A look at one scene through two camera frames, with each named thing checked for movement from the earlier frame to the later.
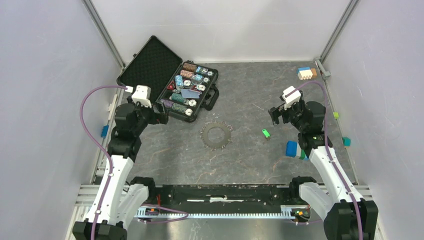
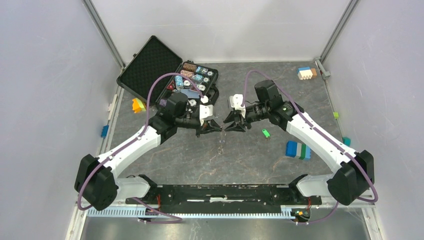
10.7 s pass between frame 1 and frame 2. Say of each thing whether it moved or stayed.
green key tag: stayed
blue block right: stayed
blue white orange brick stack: stayed
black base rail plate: stayed
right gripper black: moved
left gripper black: moved
